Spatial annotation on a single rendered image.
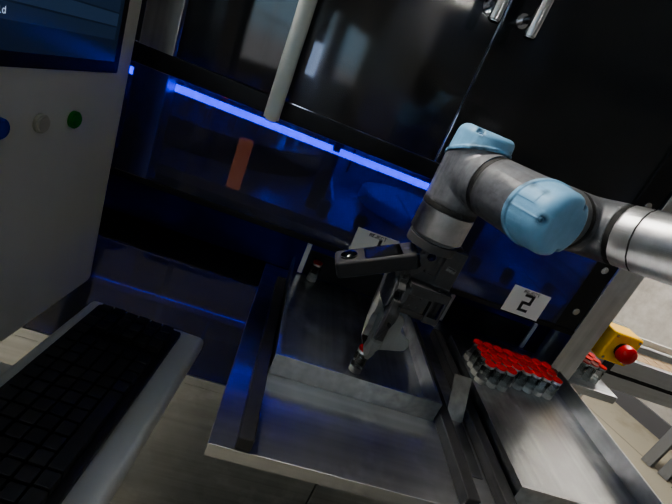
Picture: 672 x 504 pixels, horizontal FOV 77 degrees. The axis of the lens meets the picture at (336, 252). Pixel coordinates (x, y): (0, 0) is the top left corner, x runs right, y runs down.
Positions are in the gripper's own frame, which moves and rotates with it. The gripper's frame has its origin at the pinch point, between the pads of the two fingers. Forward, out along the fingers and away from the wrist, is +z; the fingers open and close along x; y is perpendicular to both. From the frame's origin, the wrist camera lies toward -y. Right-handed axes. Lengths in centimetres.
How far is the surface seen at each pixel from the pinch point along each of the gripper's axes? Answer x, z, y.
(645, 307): 199, 30, 244
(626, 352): 17, -7, 58
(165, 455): 18, 59, -25
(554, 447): -4.2, 5.1, 35.9
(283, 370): -6.3, 4.1, -11.1
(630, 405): 169, 92, 254
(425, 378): 0.9, 3.4, 12.6
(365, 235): 19.8, -10.1, -2.4
